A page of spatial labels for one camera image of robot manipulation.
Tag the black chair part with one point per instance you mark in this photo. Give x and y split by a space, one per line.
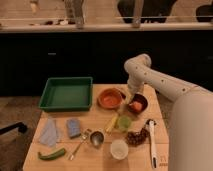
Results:
20 126

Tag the bunch of dark grapes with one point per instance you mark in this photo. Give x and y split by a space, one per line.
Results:
137 138

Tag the metal measuring cup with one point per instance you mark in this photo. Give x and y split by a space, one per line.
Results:
96 138

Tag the pink eraser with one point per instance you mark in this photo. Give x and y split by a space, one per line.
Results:
136 106

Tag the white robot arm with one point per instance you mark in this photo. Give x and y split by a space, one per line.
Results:
191 120

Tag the metal spoon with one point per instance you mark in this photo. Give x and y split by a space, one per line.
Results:
84 137

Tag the white handled brush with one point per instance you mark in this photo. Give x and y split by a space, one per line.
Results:
151 126

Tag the blue sponge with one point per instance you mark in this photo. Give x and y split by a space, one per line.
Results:
73 126

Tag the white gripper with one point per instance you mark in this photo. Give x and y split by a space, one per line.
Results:
134 87

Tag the red-orange bowl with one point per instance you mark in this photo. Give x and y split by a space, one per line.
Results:
109 98

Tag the green pepper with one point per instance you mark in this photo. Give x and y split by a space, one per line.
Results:
57 154

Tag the light blue cloth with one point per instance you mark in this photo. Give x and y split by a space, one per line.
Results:
50 134

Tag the green plastic tray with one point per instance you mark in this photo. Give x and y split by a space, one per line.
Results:
63 94

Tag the dark brown bowl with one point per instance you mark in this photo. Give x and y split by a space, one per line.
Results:
140 98

